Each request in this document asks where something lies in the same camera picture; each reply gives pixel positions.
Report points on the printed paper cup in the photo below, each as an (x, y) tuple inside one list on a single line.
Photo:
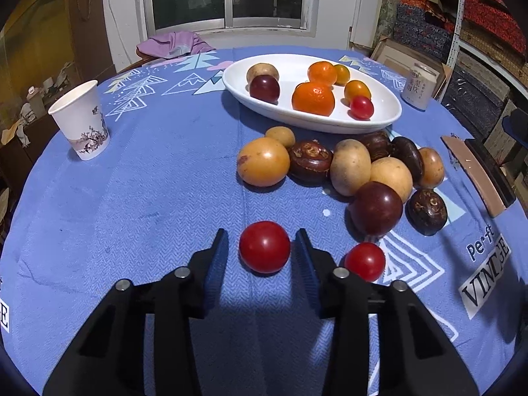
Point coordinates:
[(78, 119)]

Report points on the orange-yellow tomato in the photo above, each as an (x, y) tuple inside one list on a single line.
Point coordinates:
[(355, 90)]

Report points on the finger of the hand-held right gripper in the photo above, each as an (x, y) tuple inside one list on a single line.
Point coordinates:
[(516, 126)]

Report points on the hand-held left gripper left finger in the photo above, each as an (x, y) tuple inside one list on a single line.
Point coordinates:
[(217, 268)]

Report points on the red cherry tomato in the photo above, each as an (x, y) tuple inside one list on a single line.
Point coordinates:
[(264, 246), (361, 108), (365, 260)]

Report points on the wooden glass-front cabinet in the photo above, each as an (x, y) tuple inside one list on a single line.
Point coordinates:
[(86, 8)]

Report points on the wooden picture frame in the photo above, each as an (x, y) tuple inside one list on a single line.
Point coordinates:
[(396, 55)]

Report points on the stone-pattern board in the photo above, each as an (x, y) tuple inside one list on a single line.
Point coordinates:
[(385, 12)]

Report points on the white rag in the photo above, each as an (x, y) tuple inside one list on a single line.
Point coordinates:
[(18, 123)]

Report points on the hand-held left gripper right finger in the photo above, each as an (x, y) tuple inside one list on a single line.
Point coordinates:
[(307, 272)]

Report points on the purple cloth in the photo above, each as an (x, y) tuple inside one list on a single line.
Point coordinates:
[(173, 43)]

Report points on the orange mandarin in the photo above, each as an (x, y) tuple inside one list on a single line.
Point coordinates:
[(321, 72), (313, 100)]

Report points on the white drink can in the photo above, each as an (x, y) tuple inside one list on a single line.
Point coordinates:
[(418, 90)]

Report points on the white metal shelf rack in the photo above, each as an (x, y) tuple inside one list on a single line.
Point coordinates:
[(458, 16)]

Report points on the stack of blue patterned boxes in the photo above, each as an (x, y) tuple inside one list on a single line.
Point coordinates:
[(420, 33)]

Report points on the white oval plate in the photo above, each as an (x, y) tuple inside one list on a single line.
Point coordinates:
[(284, 115)]

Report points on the dark purple plum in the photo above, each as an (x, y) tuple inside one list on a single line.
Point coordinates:
[(264, 89), (376, 209)]

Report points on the yellow-green tomato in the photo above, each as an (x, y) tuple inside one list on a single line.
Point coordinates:
[(342, 75)]

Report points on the blue printed tablecloth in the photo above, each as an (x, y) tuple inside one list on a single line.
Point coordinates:
[(144, 214)]

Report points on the yellow round fruit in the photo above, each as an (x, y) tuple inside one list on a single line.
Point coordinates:
[(263, 161)]

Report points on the stack of red patterned boxes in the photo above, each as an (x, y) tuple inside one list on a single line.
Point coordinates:
[(495, 20)]

